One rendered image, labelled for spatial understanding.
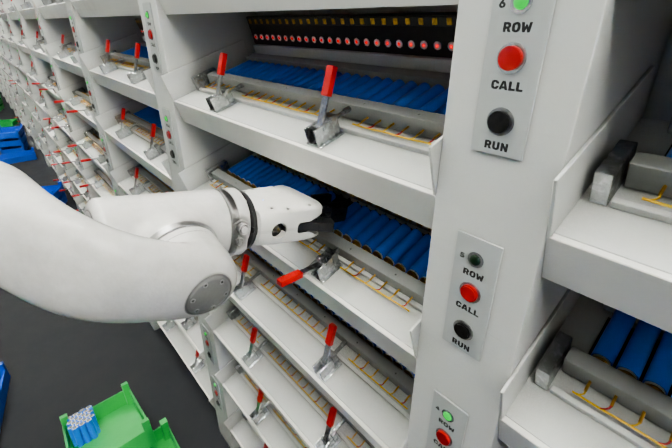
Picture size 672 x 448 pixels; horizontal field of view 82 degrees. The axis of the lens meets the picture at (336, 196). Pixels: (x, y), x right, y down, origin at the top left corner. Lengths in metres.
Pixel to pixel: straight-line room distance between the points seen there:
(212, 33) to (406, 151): 0.55
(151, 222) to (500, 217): 0.32
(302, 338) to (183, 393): 0.97
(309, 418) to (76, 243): 0.64
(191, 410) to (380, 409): 1.04
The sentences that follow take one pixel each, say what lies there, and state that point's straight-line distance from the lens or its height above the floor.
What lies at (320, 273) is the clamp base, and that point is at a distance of 0.54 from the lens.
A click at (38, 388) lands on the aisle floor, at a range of 1.91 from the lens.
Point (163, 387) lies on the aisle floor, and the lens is 1.70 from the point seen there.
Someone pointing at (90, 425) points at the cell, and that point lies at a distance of 1.58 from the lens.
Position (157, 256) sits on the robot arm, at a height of 1.05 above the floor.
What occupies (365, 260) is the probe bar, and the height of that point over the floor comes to 0.93.
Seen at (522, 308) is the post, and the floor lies 1.01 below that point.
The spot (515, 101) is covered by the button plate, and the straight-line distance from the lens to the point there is 0.30.
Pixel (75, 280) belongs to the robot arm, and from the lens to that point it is 0.35.
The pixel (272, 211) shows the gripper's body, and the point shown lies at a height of 1.01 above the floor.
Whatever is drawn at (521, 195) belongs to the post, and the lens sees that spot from 0.31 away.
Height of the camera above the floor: 1.22
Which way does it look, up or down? 24 degrees down
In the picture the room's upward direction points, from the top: straight up
